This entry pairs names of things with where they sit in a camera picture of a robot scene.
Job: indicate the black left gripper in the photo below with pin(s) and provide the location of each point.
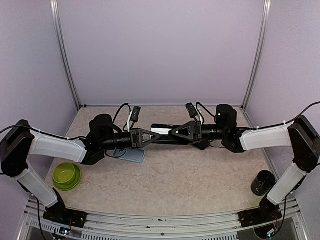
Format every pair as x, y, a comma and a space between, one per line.
137, 135

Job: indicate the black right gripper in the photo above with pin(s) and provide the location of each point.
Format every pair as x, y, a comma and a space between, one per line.
194, 128

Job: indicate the light blue phone case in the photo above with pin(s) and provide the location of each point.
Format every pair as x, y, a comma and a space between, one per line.
130, 155

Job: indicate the black phone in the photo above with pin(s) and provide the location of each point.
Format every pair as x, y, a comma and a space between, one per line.
166, 137

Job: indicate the black phone case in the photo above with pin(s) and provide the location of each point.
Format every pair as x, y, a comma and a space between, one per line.
202, 145

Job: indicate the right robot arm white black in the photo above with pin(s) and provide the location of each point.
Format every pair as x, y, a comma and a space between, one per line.
297, 133

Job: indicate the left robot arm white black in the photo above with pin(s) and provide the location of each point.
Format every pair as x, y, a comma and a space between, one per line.
23, 141

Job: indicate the green saucer plate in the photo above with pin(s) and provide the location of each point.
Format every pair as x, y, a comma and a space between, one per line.
73, 185

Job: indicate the green bowl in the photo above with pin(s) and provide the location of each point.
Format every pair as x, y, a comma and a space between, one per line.
64, 174

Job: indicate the dark green cup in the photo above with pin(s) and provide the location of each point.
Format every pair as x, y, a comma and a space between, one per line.
263, 183

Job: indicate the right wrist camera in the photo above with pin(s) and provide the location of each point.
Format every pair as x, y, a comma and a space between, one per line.
193, 112

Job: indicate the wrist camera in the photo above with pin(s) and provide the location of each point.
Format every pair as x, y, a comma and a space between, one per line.
193, 112
133, 117

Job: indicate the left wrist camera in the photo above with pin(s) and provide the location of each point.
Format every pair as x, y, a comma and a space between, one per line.
133, 117

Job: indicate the aluminium front rail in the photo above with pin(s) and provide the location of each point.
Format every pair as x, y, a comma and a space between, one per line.
108, 226

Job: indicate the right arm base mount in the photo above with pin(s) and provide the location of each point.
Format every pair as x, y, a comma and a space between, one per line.
264, 213

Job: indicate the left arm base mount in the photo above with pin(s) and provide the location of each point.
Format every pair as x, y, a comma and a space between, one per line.
58, 213

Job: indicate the right aluminium frame post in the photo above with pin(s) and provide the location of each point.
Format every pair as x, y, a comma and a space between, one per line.
258, 53

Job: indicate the aluminium frame post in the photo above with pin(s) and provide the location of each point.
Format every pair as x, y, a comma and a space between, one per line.
54, 5
258, 53

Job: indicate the left aluminium frame post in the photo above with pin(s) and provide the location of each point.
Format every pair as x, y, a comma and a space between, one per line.
54, 5

